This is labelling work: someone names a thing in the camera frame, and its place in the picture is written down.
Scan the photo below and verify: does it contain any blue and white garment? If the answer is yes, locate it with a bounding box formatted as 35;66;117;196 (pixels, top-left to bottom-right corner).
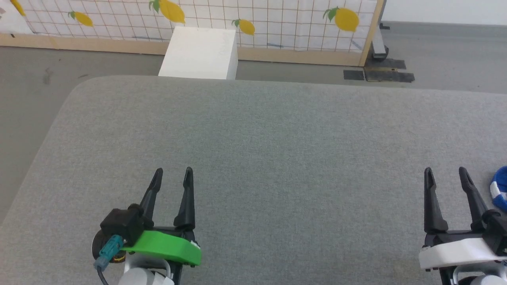
490;166;507;211

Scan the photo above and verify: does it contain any white rectangular box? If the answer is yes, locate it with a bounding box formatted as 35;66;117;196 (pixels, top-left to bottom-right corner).
158;26;239;80

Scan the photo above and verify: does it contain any teal cable connector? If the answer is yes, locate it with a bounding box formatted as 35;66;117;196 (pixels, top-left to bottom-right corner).
93;234;124;272

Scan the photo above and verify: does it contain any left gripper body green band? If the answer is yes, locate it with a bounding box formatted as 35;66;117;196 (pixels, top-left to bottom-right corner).
121;225;202;267

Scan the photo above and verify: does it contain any lemon print partition wooden frame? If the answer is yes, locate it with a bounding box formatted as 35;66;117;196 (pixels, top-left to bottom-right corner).
0;0;385;67

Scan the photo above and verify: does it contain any large black floor mat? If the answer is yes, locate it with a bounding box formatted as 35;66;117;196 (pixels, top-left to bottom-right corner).
364;58;416;83

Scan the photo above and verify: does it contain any grey metal stand foot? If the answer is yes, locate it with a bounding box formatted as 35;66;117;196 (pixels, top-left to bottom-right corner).
372;23;391;60

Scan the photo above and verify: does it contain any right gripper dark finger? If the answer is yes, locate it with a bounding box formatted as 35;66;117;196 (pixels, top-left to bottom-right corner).
423;167;449;234
459;167;489;232

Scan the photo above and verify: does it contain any grey fabric sofa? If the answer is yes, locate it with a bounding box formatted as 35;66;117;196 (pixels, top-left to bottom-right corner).
0;75;507;285

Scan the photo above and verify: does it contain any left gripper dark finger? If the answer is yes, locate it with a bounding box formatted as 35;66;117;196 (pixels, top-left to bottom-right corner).
173;167;196;232
139;168;164;223

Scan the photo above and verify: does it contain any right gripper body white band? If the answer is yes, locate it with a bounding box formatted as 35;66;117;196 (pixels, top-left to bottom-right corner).
419;229;507;271

